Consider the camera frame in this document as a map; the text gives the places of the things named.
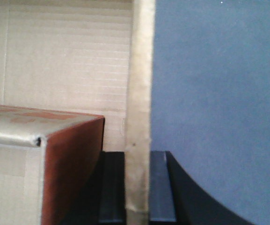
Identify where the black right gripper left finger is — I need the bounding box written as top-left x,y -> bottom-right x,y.
62,152 -> 125,225

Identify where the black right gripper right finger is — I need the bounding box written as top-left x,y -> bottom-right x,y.
149,151 -> 252,225

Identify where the worn cardboard box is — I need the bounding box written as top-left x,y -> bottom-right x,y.
0,0 -> 155,225

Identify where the red and white inner box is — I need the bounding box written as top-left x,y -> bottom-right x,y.
0,105 -> 105,225

